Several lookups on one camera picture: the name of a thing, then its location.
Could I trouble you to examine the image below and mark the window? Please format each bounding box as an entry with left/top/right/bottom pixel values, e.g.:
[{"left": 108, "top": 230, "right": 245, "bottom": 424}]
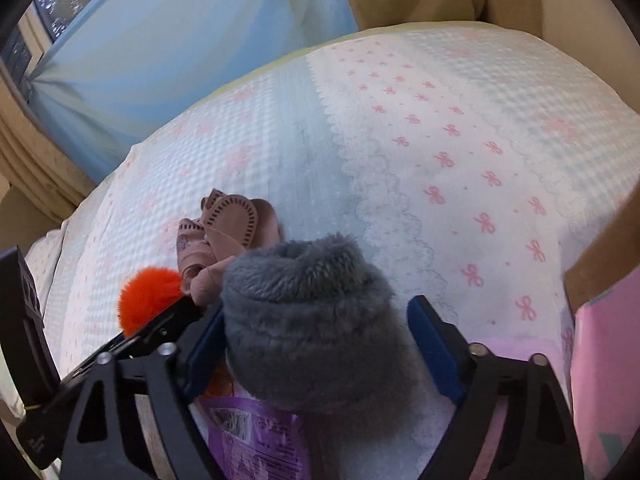
[{"left": 0, "top": 0, "right": 117, "bottom": 97}]

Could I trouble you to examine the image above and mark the cardboard box with pink side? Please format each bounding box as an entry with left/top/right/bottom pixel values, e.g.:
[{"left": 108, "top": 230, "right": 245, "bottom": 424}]
[{"left": 562, "top": 194, "right": 640, "bottom": 480}]

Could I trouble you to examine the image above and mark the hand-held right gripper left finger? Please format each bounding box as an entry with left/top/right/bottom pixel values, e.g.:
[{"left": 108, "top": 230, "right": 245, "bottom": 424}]
[{"left": 60, "top": 301, "right": 227, "bottom": 480}]

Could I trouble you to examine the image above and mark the orange fluffy pom-pom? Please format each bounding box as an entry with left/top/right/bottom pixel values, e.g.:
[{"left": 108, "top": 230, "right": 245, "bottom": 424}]
[{"left": 117, "top": 267, "right": 187, "bottom": 337}]

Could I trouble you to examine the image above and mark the light blue curtain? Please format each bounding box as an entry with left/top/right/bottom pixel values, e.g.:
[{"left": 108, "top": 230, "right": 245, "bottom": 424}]
[{"left": 24, "top": 0, "right": 361, "bottom": 182}]

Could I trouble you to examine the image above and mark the pink fabric baby shoe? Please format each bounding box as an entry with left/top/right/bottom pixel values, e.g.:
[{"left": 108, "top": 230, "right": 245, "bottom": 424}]
[{"left": 174, "top": 187, "right": 287, "bottom": 309}]

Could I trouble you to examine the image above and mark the bow printed blanket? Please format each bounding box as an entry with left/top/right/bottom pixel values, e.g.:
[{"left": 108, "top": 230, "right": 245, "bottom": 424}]
[{"left": 24, "top": 20, "right": 640, "bottom": 480}]

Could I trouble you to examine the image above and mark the beige curtain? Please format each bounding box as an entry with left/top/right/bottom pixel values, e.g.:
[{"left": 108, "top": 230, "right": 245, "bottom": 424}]
[{"left": 0, "top": 72, "right": 98, "bottom": 223}]

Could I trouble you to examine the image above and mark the grey fuzzy sock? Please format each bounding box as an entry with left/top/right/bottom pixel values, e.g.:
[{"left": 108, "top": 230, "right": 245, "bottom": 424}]
[{"left": 220, "top": 232, "right": 427, "bottom": 417}]

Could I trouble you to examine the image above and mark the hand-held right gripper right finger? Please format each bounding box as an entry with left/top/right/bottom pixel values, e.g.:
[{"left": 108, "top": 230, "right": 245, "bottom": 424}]
[{"left": 406, "top": 295, "right": 585, "bottom": 480}]

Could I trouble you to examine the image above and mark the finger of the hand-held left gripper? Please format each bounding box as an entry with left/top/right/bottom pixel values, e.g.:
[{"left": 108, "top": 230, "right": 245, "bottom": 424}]
[{"left": 58, "top": 296, "right": 201, "bottom": 392}]

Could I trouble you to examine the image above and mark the purple plastic packet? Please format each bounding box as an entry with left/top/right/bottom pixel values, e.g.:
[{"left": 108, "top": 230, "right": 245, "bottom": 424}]
[{"left": 199, "top": 394, "right": 313, "bottom": 480}]

